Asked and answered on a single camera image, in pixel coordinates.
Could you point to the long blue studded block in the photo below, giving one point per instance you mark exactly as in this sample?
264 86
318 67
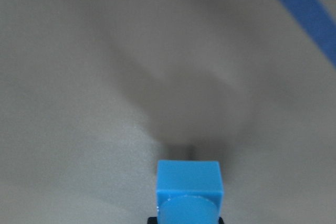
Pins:
189 191

